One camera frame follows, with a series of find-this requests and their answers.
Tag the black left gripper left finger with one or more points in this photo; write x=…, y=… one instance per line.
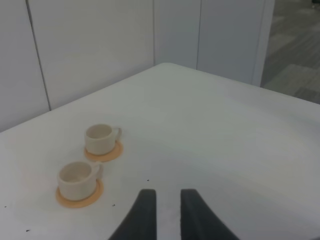
x=141, y=221

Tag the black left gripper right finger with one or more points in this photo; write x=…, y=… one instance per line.
x=198, y=221

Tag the near orange coaster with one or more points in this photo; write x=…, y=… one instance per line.
x=74, y=204

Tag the orange coaster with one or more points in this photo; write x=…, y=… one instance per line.
x=74, y=204
x=114, y=154

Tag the far orange coaster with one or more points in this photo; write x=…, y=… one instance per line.
x=114, y=154

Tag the near white teacup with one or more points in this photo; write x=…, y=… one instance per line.
x=78, y=180

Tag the white teacup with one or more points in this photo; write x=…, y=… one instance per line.
x=78, y=180
x=100, y=139

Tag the far white teacup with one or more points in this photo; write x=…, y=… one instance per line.
x=100, y=139

